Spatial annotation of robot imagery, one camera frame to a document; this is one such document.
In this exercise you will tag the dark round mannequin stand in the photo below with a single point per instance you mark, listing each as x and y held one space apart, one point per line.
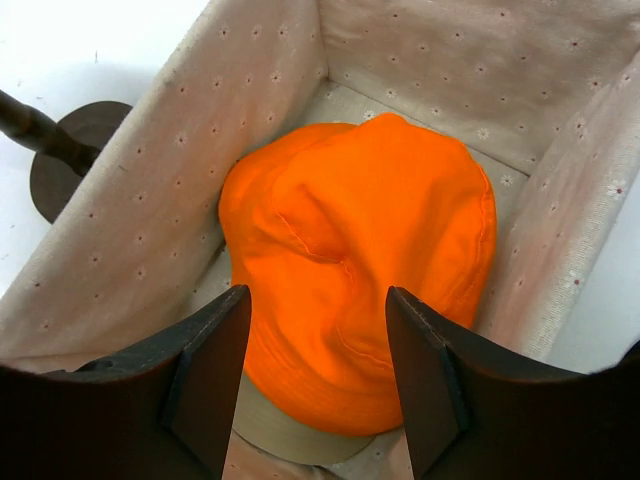
65 150

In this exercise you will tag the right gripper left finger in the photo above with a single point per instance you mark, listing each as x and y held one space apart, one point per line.
160 409

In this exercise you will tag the orange hat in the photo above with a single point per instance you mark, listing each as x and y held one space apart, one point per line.
319 225

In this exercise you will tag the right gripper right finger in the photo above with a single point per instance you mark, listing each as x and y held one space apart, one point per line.
473 409

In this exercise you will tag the wicker basket with liner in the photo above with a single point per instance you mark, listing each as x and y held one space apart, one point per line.
543 94

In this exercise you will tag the beige cap with R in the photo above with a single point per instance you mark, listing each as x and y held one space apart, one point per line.
260 423

